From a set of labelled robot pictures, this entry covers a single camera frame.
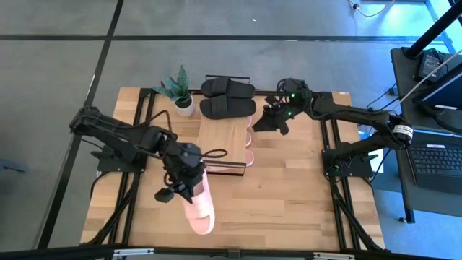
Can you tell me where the beige floor cable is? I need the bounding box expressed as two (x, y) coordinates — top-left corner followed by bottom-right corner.
(346, 0), (397, 18)

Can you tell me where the black laptop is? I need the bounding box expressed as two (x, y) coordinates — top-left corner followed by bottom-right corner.
(404, 143), (462, 196)

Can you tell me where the black crossbar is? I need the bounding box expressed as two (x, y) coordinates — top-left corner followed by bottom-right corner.
(0, 244), (462, 260)

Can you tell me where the black computer monitor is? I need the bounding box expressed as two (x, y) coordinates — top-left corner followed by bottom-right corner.
(412, 61), (462, 135)

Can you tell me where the snake plant in white pot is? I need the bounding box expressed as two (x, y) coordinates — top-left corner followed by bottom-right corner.
(151, 64), (197, 118)

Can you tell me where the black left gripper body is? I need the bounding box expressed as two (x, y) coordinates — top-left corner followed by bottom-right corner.
(158, 142), (207, 191)

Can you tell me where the black pole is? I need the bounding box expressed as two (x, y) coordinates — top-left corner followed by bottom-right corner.
(403, 0), (462, 59)

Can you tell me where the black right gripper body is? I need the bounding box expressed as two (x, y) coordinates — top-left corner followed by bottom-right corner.
(276, 78), (314, 122)

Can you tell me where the black power adapter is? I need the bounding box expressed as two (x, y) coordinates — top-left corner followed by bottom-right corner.
(414, 49), (444, 83)

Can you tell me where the black desk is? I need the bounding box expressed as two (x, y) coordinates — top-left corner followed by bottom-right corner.
(391, 46), (462, 135)
(392, 129), (462, 225)

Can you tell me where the black floor cable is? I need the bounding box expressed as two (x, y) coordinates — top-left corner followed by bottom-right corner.
(366, 82), (400, 111)

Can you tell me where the white cable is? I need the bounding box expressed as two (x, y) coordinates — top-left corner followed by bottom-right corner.
(398, 48), (462, 106)

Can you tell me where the silver bracket plate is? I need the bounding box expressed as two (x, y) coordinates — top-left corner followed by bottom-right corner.
(113, 247), (155, 258)
(312, 251), (357, 260)

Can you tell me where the wooden shelf with black frame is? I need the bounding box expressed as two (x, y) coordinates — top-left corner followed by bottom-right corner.
(196, 74), (254, 177)

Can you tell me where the black aluminium table frame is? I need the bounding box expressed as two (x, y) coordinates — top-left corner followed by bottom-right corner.
(81, 86), (385, 254)

